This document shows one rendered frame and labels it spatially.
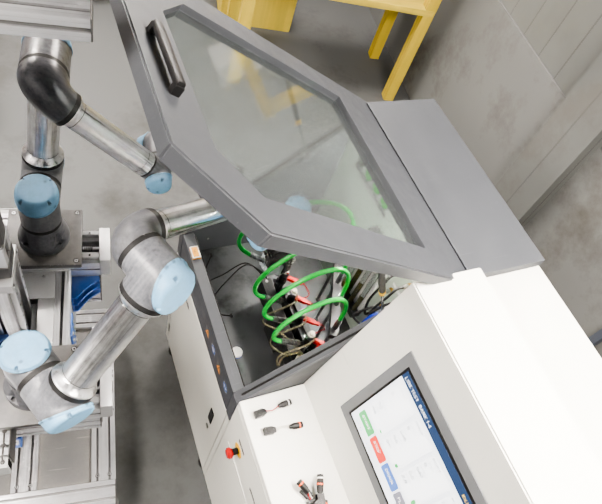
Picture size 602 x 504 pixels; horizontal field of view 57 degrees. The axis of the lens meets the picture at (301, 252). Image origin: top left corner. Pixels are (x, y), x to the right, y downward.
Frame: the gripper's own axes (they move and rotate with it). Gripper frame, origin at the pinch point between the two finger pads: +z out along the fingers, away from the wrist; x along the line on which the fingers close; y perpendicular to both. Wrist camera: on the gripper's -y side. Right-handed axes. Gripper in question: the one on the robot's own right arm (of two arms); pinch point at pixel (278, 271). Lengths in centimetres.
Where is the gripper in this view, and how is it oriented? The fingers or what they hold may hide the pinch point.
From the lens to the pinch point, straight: 183.2
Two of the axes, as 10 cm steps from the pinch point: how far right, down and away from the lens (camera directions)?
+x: 3.5, 8.1, -4.7
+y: -9.0, 1.6, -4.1
